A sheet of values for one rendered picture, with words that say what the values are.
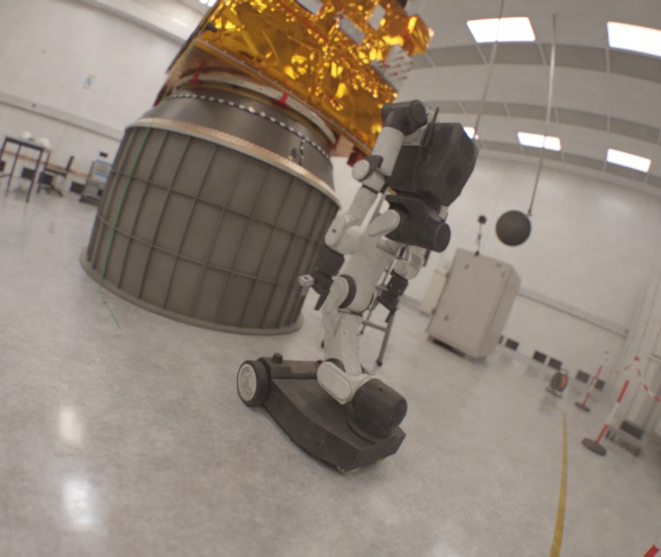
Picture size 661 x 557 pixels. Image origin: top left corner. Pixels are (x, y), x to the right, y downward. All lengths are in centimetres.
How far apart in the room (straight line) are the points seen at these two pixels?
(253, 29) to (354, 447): 254
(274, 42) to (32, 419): 254
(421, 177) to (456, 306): 363
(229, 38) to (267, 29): 32
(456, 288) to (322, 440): 384
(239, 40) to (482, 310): 421
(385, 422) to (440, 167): 92
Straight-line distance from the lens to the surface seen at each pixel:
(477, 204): 949
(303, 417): 116
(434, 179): 112
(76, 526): 87
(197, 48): 235
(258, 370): 129
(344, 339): 125
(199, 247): 200
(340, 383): 118
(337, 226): 106
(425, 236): 110
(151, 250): 209
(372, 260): 121
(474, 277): 463
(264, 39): 249
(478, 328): 452
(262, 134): 216
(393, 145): 110
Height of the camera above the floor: 75
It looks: 5 degrees down
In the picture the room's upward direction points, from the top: 21 degrees clockwise
